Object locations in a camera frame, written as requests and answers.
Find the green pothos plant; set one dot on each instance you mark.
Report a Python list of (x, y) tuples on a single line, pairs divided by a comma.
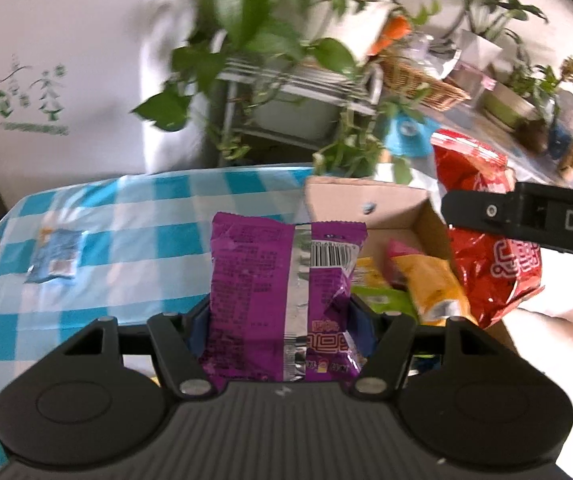
[(246, 5)]

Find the metal plant stand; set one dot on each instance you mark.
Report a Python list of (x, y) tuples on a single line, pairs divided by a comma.
[(286, 80)]

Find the lime green snack packet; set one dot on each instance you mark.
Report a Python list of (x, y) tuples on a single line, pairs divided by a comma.
[(381, 302)]

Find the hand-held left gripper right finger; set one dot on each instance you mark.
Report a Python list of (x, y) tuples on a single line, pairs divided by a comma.
[(361, 327)]

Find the pink snack packet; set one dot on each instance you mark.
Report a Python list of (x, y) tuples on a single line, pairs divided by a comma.
[(401, 252)]

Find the light blue snack packet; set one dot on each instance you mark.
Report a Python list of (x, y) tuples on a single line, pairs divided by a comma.
[(56, 255)]

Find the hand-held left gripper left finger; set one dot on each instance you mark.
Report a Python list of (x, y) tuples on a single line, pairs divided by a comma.
[(199, 330)]

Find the plant in white square pot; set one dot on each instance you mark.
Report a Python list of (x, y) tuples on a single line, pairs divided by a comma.
[(476, 50)]

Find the large red snack bag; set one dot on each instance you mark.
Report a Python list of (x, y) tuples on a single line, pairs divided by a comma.
[(486, 280)]

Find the small pink box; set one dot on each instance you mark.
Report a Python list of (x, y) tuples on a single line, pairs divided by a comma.
[(486, 82)]

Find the white round plant pot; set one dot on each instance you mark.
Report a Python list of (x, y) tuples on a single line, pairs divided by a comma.
[(361, 20)]

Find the purple snack packet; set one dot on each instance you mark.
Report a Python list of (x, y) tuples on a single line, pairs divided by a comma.
[(266, 300)]

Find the wicker basket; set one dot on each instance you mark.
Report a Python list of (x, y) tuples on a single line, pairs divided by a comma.
[(416, 82)]

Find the clear plastic bag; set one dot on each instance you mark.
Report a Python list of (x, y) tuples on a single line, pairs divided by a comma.
[(431, 55)]

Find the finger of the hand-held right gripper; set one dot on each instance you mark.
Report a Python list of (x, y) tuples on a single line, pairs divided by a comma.
[(476, 212)]

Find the grey white patterned table cover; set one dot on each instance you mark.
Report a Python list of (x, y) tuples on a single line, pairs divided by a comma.
[(466, 122)]

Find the brown clay pot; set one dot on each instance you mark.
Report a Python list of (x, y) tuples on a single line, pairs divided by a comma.
[(534, 137)]

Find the pale yellow snack packet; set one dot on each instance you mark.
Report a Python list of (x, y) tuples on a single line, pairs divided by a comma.
[(369, 272)]

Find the brown cardboard box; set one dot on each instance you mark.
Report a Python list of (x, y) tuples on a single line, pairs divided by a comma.
[(336, 200)]

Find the blue checkered tablecloth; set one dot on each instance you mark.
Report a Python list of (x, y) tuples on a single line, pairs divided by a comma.
[(116, 210)]

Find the white refrigerator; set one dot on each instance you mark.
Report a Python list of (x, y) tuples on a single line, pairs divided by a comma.
[(66, 35)]

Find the plant in green pot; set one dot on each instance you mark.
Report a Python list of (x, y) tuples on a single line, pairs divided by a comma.
[(506, 102)]

